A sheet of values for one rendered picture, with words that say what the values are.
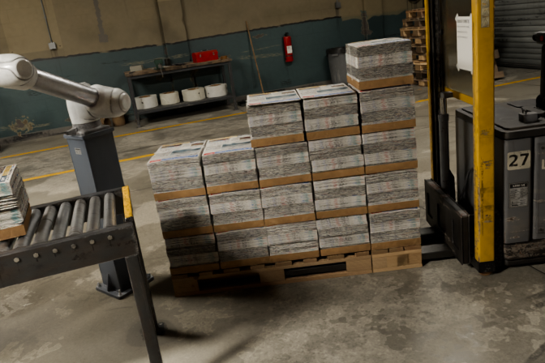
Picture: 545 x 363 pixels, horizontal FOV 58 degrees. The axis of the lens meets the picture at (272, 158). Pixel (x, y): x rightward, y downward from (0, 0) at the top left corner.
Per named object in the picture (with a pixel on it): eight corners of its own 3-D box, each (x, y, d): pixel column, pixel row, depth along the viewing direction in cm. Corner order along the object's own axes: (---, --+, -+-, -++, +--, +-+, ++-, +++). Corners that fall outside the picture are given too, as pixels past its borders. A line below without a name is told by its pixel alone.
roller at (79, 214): (87, 207, 228) (85, 197, 227) (83, 245, 185) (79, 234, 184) (76, 209, 227) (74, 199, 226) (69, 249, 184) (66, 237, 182)
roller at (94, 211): (101, 203, 230) (100, 194, 229) (100, 241, 187) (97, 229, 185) (91, 206, 229) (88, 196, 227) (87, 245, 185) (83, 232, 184)
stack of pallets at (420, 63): (458, 73, 933) (457, 2, 897) (497, 76, 848) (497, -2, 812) (401, 85, 889) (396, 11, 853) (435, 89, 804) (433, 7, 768)
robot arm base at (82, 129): (58, 136, 275) (56, 126, 274) (93, 126, 292) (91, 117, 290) (76, 137, 264) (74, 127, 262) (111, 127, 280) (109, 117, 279)
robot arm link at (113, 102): (107, 93, 279) (138, 91, 270) (105, 121, 277) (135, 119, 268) (-21, 49, 209) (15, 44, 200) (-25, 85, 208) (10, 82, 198)
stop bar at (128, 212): (130, 189, 230) (129, 185, 229) (134, 220, 190) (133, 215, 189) (122, 190, 229) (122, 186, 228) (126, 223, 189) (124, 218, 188)
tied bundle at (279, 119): (251, 133, 296) (246, 96, 290) (299, 126, 296) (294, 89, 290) (251, 149, 260) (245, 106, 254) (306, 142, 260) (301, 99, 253)
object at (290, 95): (246, 96, 287) (246, 95, 287) (295, 90, 287) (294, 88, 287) (246, 107, 252) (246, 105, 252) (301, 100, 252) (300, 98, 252)
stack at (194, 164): (184, 265, 321) (160, 144, 298) (360, 243, 319) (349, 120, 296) (173, 297, 284) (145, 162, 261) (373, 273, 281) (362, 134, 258)
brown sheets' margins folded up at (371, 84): (358, 224, 314) (345, 74, 287) (403, 218, 314) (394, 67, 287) (371, 250, 277) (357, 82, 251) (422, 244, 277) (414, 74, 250)
